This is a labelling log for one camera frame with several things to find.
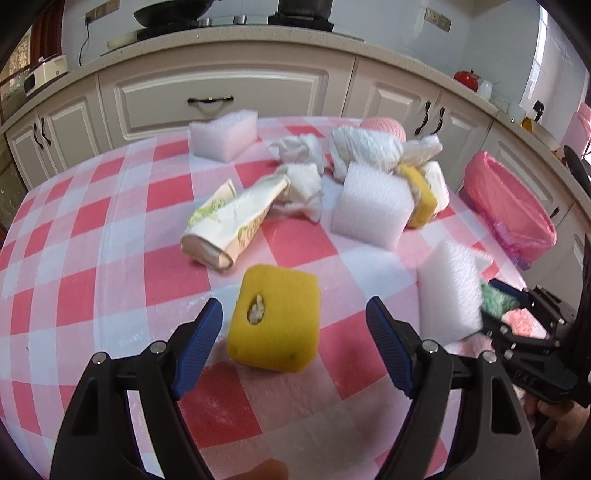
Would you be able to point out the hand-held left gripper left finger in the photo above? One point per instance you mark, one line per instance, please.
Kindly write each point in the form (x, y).
(201, 337)

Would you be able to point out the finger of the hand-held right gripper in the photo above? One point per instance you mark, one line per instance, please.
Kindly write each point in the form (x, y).
(498, 330)
(512, 291)

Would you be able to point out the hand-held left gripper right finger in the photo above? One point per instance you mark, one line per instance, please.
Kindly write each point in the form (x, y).
(390, 346)

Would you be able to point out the white foam block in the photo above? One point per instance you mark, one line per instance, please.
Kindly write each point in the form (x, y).
(369, 207)
(221, 136)
(450, 295)

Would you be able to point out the yellow sponge with hole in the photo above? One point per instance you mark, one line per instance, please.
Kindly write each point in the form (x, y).
(281, 334)

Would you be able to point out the trash bin with pink bag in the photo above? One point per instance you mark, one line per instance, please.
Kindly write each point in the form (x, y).
(503, 207)

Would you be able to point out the knotted white plastic bag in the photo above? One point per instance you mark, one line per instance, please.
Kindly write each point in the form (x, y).
(364, 147)

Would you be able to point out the pink foam fruit net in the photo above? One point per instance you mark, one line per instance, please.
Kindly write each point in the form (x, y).
(385, 125)

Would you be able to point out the person's right hand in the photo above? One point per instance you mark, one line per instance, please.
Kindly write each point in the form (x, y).
(568, 422)

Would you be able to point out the person's left hand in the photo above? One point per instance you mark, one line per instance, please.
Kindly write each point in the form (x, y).
(270, 471)

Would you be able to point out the green fluffy cloth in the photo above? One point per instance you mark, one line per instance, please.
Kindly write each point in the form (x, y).
(498, 300)

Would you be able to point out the pink fluffy cloth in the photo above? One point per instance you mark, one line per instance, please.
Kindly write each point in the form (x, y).
(524, 324)

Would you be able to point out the pink checkered tablecloth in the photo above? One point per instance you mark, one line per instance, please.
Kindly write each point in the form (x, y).
(92, 277)

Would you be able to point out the cream paper wrapper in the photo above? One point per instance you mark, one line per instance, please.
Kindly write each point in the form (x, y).
(439, 184)

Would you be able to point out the crumpled white tissue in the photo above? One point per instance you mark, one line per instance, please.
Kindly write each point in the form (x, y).
(422, 150)
(304, 189)
(300, 147)

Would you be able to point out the glass oil bottle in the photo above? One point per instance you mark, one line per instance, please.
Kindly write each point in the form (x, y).
(533, 119)

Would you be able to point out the pink thermos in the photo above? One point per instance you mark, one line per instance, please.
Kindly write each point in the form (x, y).
(584, 129)

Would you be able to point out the white cup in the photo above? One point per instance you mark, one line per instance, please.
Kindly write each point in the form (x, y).
(515, 111)

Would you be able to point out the white jar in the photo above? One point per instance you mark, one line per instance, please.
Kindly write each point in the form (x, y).
(485, 88)

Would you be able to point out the red lidded pot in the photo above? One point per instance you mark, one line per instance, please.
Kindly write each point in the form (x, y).
(466, 78)

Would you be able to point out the window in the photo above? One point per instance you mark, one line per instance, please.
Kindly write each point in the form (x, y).
(563, 55)

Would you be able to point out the white kitchen cabinet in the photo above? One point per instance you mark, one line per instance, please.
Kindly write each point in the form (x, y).
(152, 87)

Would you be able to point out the speckled kitchen countertop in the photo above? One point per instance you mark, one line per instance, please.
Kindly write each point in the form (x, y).
(231, 46)

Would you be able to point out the pale dish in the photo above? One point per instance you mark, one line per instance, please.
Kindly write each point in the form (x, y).
(122, 42)

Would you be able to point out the white countertop appliance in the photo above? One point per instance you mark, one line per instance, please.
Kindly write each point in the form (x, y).
(46, 74)

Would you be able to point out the black gas stove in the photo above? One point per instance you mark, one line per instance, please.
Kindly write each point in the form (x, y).
(240, 30)

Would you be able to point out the black wok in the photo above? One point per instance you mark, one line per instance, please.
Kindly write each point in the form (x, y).
(171, 14)

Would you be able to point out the white wall socket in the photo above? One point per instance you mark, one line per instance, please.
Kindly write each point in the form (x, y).
(444, 22)

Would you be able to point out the beige wall socket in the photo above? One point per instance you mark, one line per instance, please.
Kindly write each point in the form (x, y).
(431, 14)

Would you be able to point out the brown wall socket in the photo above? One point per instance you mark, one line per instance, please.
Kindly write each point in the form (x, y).
(101, 11)

